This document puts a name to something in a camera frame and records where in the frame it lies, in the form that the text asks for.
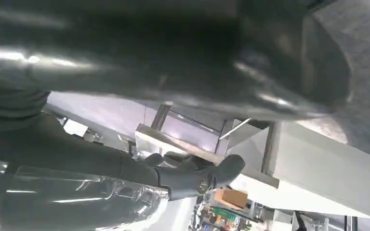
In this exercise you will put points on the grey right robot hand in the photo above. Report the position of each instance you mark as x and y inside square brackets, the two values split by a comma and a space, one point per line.
[172, 47]

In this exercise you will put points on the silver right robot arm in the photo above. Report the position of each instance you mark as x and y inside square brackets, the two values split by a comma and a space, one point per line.
[9, 102]

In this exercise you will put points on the orange brown block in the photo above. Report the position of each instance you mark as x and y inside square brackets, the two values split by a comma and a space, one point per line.
[231, 198]

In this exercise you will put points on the green circuit board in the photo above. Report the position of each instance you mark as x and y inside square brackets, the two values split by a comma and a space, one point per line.
[225, 215]

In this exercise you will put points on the white cabinet box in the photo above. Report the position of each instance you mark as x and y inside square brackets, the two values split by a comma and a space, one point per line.
[316, 169]

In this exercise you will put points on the steel frame table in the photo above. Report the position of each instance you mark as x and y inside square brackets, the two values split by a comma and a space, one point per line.
[178, 143]

